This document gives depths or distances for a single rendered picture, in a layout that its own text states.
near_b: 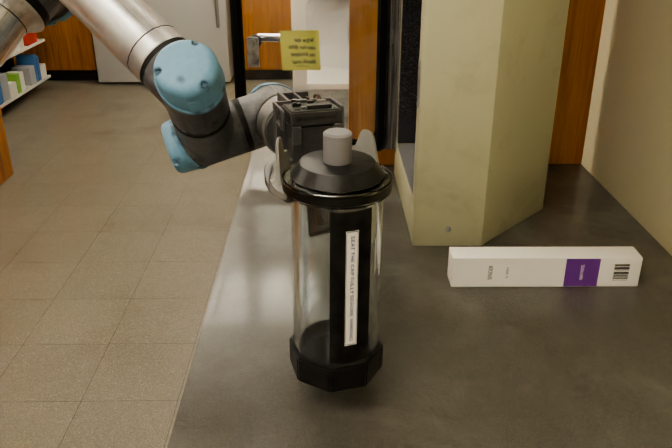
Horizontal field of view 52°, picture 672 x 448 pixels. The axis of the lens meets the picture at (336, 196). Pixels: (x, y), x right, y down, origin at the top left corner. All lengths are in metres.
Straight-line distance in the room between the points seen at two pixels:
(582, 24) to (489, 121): 0.46
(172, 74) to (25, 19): 0.37
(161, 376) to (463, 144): 1.61
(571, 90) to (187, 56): 0.89
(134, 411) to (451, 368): 1.58
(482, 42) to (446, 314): 0.38
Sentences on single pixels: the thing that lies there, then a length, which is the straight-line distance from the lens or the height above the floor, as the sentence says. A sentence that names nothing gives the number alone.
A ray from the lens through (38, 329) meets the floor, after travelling 2.79.
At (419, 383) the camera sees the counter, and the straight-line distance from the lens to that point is 0.81.
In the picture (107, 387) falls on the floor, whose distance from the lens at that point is 2.42.
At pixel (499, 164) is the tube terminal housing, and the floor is 1.07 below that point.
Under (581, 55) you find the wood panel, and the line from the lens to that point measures 1.46.
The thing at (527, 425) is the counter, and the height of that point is 0.94.
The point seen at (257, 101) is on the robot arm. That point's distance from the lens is 0.93.
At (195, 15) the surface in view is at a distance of 6.01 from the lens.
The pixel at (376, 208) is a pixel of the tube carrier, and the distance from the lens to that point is 0.66.
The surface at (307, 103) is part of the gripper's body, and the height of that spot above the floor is 1.24.
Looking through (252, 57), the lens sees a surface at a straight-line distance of 1.34.
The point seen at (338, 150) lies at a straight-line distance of 0.65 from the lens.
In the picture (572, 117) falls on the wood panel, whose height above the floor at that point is 1.04.
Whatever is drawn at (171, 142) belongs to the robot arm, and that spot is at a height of 1.16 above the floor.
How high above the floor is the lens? 1.44
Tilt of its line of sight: 23 degrees down
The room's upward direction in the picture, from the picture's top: straight up
